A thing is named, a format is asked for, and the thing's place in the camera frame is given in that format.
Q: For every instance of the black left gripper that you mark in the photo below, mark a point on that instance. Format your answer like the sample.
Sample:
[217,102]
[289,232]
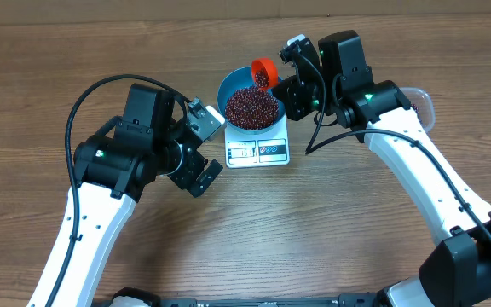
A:
[200,187]

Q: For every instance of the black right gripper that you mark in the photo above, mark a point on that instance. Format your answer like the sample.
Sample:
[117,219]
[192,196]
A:
[286,94]

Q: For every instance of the red measuring scoop blue handle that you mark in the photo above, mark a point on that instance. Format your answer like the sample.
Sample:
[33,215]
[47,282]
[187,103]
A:
[264,73]

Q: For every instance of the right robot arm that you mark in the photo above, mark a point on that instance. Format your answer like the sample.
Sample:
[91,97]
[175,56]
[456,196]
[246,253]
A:
[332,78]

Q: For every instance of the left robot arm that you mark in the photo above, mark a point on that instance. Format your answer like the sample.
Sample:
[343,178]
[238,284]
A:
[158,135]

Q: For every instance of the red beans in bowl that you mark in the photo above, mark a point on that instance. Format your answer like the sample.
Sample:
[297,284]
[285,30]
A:
[251,109]

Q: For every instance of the white kitchen scale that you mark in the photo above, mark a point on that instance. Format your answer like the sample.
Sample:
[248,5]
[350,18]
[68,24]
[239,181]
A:
[257,148]

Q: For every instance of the clear plastic container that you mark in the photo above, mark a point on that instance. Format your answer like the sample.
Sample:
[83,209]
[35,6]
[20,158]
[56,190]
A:
[424,103]

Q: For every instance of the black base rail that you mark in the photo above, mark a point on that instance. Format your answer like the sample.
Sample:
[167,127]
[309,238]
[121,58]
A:
[130,296]

